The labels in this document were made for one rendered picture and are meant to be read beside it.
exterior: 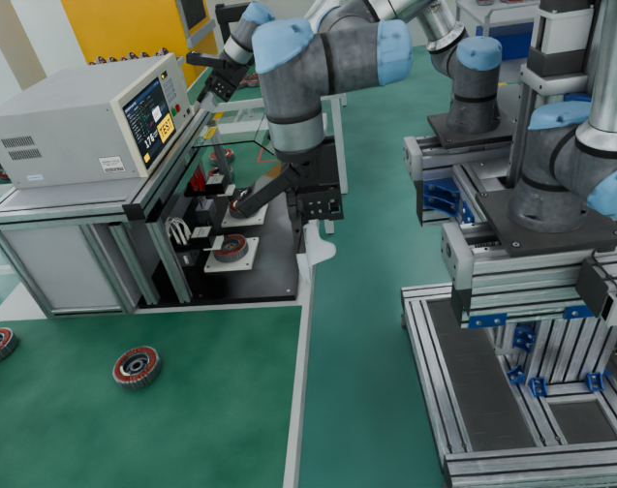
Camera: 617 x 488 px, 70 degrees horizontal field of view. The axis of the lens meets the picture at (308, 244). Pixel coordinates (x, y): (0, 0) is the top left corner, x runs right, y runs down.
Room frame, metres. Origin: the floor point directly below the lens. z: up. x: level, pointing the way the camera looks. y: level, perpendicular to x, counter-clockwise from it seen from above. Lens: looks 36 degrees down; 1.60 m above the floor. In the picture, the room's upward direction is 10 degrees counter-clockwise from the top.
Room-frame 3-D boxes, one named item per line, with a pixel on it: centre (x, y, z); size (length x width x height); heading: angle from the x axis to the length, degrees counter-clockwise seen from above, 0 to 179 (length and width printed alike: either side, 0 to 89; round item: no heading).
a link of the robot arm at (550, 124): (0.73, -0.51, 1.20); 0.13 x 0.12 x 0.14; 2
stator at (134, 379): (0.74, 0.47, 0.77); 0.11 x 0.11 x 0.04
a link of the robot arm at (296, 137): (0.58, -0.01, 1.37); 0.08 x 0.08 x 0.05
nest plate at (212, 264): (1.14, 0.24, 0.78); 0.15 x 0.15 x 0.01; 80
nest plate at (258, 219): (1.37, 0.20, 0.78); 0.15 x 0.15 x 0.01; 80
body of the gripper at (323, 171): (0.58, -0.02, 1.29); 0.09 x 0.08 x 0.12; 84
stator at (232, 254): (1.14, 0.24, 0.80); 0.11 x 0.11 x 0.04
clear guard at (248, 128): (1.46, 0.20, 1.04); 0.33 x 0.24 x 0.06; 80
